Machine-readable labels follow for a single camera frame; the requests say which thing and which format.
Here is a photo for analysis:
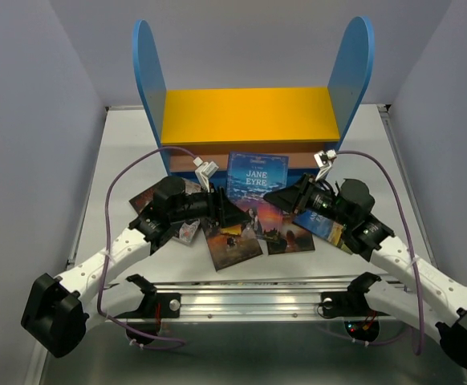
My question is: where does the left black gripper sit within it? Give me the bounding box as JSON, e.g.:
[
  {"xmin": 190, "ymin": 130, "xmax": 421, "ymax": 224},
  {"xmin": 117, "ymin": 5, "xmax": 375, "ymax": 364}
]
[{"xmin": 170, "ymin": 181, "xmax": 250, "ymax": 228}]

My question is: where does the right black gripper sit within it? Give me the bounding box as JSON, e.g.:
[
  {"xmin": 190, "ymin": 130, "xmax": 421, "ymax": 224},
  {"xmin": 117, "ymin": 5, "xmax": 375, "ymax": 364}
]
[{"xmin": 262, "ymin": 172, "xmax": 353, "ymax": 228}]

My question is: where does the A Tale of Two Cities book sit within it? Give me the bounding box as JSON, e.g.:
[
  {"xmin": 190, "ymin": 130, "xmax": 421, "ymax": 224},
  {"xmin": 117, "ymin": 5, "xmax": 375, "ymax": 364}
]
[{"xmin": 201, "ymin": 219, "xmax": 262, "ymax": 271}]

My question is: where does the Jane Eyre book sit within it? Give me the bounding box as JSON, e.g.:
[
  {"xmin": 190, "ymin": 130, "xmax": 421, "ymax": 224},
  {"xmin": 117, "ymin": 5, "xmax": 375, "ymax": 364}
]
[{"xmin": 226, "ymin": 152, "xmax": 289, "ymax": 242}]

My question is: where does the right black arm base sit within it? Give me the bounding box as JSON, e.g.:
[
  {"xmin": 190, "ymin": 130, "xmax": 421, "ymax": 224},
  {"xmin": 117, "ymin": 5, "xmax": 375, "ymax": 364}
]
[{"xmin": 316, "ymin": 273, "xmax": 381, "ymax": 343}]

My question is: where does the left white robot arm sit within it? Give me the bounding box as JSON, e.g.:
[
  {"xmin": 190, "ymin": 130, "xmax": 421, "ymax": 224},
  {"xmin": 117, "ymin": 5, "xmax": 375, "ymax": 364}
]
[{"xmin": 21, "ymin": 176, "xmax": 248, "ymax": 358}]

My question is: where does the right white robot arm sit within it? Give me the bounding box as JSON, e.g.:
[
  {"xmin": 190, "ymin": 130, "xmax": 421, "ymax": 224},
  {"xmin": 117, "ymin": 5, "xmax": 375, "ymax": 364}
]
[{"xmin": 264, "ymin": 174, "xmax": 467, "ymax": 369}]

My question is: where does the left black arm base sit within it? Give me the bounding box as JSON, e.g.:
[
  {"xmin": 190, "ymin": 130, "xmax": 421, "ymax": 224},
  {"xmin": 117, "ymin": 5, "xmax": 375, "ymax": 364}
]
[{"xmin": 116, "ymin": 274, "xmax": 181, "ymax": 350}]

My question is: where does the Animal Farm book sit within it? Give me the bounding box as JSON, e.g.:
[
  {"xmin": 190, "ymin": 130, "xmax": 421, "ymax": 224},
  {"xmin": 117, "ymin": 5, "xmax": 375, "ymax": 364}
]
[{"xmin": 293, "ymin": 211, "xmax": 352, "ymax": 254}]

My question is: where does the Three Days to See book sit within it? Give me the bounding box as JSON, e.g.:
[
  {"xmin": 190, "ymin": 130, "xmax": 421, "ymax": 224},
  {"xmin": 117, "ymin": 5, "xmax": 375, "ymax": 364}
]
[{"xmin": 267, "ymin": 214, "xmax": 315, "ymax": 255}]

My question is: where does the Little Women book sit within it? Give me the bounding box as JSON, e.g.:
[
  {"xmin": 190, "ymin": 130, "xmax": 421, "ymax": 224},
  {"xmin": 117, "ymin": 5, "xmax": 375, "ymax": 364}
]
[{"xmin": 173, "ymin": 179, "xmax": 201, "ymax": 245}]

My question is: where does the blue yellow wooden bookshelf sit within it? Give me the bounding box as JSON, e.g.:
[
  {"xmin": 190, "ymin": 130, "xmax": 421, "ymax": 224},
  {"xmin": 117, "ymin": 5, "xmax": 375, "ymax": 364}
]
[{"xmin": 132, "ymin": 16, "xmax": 375, "ymax": 183}]

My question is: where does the brown book far left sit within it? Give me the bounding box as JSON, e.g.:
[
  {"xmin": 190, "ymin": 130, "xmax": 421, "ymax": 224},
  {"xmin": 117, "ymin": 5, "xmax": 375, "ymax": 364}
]
[{"xmin": 128, "ymin": 182, "xmax": 160, "ymax": 215}]

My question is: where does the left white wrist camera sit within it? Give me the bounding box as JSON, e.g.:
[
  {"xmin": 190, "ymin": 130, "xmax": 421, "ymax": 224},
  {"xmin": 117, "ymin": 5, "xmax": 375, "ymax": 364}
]
[{"xmin": 193, "ymin": 156, "xmax": 219, "ymax": 193}]

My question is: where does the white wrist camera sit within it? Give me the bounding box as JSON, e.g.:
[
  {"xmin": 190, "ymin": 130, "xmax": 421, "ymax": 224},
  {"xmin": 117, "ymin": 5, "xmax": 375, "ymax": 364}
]
[
  {"xmin": 193, "ymin": 156, "xmax": 219, "ymax": 193},
  {"xmin": 314, "ymin": 150, "xmax": 337, "ymax": 171}
]

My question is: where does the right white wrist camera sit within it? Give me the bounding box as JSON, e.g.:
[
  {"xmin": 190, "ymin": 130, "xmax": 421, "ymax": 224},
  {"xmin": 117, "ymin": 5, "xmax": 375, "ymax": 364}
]
[{"xmin": 314, "ymin": 150, "xmax": 337, "ymax": 171}]

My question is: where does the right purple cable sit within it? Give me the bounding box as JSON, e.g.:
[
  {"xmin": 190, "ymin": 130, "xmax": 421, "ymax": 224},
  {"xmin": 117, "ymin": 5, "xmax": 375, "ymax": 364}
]
[{"xmin": 315, "ymin": 150, "xmax": 425, "ymax": 356}]

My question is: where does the aluminium mounting rail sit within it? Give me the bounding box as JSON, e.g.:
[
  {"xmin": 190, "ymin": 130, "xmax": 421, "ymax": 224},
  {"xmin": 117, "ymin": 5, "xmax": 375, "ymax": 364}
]
[{"xmin": 40, "ymin": 274, "xmax": 465, "ymax": 324}]

